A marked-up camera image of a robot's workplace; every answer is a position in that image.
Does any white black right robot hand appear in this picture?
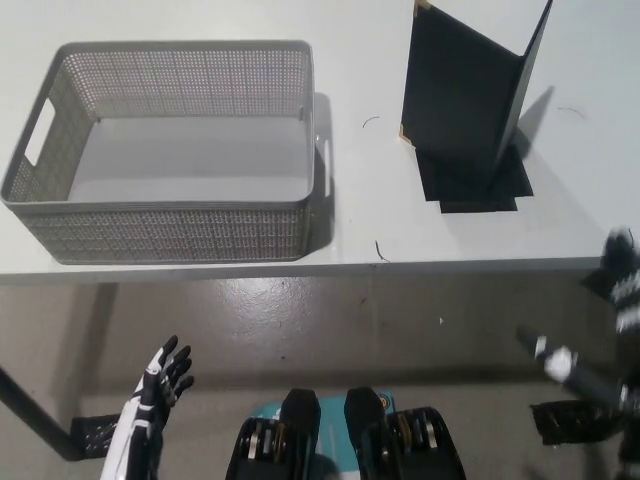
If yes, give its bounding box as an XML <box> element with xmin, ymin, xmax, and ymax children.
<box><xmin>517</xmin><ymin>227</ymin><xmax>640</xmax><ymax>416</ymax></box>

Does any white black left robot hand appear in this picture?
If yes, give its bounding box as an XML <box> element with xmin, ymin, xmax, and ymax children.
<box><xmin>110</xmin><ymin>335</ymin><xmax>196</xmax><ymax>452</ymax></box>

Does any black left robot body block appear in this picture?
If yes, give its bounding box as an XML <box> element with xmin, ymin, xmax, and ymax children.
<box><xmin>224</xmin><ymin>387</ymin><xmax>321</xmax><ymax>480</ymax></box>

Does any black robot body block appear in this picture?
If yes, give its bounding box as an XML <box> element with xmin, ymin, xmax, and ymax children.
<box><xmin>346</xmin><ymin>387</ymin><xmax>469</xmax><ymax>480</ymax></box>
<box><xmin>224</xmin><ymin>387</ymin><xmax>321</xmax><ymax>480</ymax></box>

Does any black right robot body block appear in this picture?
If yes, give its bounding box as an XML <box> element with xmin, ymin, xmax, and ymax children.
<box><xmin>346</xmin><ymin>387</ymin><xmax>469</xmax><ymax>480</ymax></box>

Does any black perforated foot plate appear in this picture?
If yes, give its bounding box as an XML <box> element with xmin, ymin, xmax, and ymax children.
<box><xmin>69</xmin><ymin>412</ymin><xmax>124</xmax><ymax>459</ymax></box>

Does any black metal table leg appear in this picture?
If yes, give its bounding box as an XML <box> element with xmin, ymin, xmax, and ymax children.
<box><xmin>0</xmin><ymin>363</ymin><xmax>79</xmax><ymax>462</ymax></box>

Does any grey perforated plastic basket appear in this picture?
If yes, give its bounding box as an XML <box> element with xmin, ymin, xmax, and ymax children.
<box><xmin>0</xmin><ymin>39</ymin><xmax>334</xmax><ymax>265</ymax></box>

